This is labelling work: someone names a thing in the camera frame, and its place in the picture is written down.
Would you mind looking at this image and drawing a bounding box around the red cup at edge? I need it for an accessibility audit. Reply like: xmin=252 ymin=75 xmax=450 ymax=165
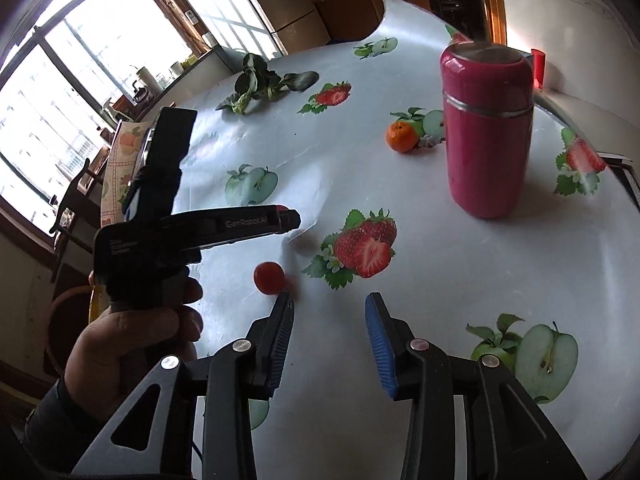
xmin=530 ymin=49 xmax=546 ymax=90

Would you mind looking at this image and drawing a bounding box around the person's left hand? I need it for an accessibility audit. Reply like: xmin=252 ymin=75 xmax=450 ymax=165
xmin=62 ymin=272 xmax=204 ymax=420

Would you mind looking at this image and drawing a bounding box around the white thermos on sill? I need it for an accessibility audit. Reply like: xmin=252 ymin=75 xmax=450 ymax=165
xmin=137 ymin=66 xmax=163 ymax=96

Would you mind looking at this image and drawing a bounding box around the green leafy vegetable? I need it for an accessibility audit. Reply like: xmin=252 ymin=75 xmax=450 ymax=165
xmin=216 ymin=53 xmax=320 ymax=115

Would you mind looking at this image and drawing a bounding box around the small orange mandarin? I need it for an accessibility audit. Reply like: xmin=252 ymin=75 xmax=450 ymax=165
xmin=385 ymin=120 xmax=420 ymax=154

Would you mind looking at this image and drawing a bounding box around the pink thermos bottle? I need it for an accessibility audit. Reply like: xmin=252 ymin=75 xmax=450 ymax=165
xmin=440 ymin=41 xmax=534 ymax=219

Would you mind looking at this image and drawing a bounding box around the dark wooden chair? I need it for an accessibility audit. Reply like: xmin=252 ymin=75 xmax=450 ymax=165
xmin=49 ymin=158 xmax=103 ymax=283

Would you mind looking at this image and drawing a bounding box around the white mug on sill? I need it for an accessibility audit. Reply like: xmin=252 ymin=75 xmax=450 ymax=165
xmin=170 ymin=62 xmax=183 ymax=76

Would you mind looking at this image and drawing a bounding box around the fruit-print plastic tablecloth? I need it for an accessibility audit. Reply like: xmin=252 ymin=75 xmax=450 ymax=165
xmin=98 ymin=0 xmax=640 ymax=480

